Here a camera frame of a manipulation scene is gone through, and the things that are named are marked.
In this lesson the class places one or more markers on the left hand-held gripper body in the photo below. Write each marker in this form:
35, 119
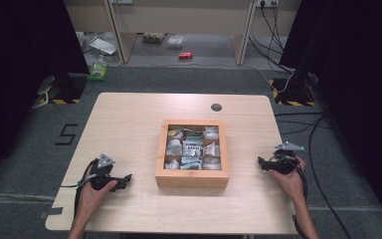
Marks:
102, 172

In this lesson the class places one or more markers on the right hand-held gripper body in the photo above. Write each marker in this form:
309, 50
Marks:
285, 162

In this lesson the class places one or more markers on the wooden box with glass lid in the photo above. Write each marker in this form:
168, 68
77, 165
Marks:
192, 177

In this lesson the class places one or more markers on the person's right hand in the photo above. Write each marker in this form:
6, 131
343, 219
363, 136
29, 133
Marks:
293, 184

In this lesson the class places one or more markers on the person's left hand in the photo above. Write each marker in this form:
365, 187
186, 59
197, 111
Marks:
91, 199

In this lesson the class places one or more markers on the black stand base hazard tape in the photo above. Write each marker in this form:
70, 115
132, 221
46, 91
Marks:
67, 91
295, 94

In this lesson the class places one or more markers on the grey table grommet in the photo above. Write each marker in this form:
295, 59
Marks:
216, 107

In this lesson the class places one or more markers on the pile of tea bag packets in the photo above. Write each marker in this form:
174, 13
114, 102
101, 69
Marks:
192, 147

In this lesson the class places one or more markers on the green plastic packet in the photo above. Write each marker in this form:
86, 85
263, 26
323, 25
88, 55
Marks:
97, 72

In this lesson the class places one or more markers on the black curtain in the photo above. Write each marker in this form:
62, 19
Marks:
16, 83
361, 83

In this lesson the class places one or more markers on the grey flat sheet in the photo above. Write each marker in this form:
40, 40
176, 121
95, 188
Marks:
103, 46

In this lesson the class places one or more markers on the red can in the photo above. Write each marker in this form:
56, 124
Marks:
185, 55

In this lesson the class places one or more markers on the brown cardboard rolls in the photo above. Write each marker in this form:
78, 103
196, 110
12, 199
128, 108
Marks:
153, 37

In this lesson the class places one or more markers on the clear plastic container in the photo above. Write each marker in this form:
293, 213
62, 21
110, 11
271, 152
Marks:
175, 42

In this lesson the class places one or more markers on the white wall socket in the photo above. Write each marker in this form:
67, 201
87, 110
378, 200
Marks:
266, 3

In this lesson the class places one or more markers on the beige desk frame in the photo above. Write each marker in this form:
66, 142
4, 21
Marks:
179, 20

